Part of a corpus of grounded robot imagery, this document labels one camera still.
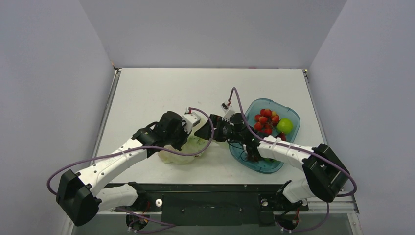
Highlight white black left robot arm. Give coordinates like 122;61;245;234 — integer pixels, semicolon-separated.
56;111;189;226

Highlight dark red fake fruit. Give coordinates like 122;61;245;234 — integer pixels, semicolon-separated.
276;132;287;141

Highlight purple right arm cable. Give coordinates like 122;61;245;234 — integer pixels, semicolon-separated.
229;87;358;198

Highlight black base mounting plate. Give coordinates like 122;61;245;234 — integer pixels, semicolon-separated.
113;183;309;227

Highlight light green plastic bag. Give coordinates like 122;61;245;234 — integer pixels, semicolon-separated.
158;117;208;165

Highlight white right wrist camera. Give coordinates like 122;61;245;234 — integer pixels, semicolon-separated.
221;103;235;121

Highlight red fake strawberry bunch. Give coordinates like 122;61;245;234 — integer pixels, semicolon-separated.
254;108;280;135

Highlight green fake apple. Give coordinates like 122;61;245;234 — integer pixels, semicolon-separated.
276;118;293;135

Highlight dark purple fake grapes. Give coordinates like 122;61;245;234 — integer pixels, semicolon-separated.
245;153;260;162

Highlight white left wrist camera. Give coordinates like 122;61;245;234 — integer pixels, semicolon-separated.
182;108;201;134

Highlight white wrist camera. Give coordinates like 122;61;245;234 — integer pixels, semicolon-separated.
221;103;235;121
182;108;201;134

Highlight aluminium frame rail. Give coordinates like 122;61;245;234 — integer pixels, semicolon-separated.
93;196;359;214

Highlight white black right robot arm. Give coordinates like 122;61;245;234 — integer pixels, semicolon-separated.
195;113;350;209

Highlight teal plastic tray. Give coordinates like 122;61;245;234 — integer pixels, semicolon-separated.
229;98;300;174

